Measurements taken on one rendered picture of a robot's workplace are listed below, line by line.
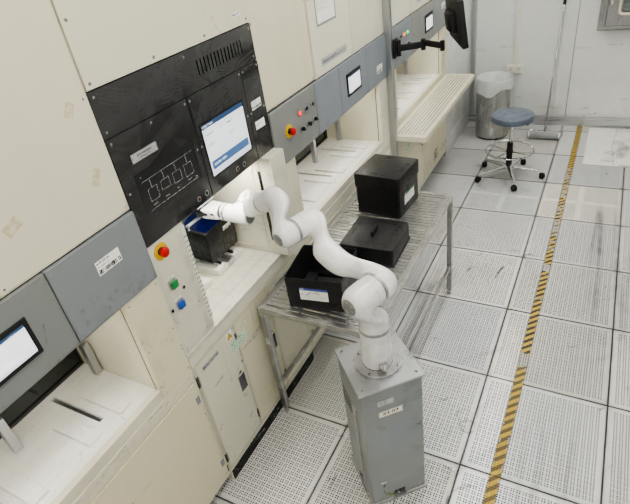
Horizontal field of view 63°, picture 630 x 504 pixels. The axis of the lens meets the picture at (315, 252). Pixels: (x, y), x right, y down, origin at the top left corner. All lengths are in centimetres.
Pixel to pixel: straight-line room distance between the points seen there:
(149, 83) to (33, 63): 41
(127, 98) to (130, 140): 13
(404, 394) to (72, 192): 140
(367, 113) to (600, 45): 297
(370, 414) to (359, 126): 225
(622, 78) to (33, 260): 554
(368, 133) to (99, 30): 240
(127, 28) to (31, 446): 148
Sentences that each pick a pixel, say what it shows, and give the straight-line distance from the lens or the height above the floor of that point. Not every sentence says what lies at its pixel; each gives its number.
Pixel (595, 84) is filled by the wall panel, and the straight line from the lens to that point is 617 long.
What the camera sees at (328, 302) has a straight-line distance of 237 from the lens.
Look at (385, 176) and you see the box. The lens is 295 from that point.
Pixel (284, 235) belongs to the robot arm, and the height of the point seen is 130.
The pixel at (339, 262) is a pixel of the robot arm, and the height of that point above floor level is 122.
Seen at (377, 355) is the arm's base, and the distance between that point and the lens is 205.
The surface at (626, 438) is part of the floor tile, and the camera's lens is 304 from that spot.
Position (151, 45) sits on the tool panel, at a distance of 191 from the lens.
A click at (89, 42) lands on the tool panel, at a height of 208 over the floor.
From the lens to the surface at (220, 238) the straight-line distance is 257.
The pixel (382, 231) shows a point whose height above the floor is 86.
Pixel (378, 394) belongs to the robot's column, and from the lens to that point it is 208.
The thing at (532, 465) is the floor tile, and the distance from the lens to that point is 283.
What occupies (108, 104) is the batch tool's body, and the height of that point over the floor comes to 190.
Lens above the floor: 232
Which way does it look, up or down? 34 degrees down
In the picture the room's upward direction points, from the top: 9 degrees counter-clockwise
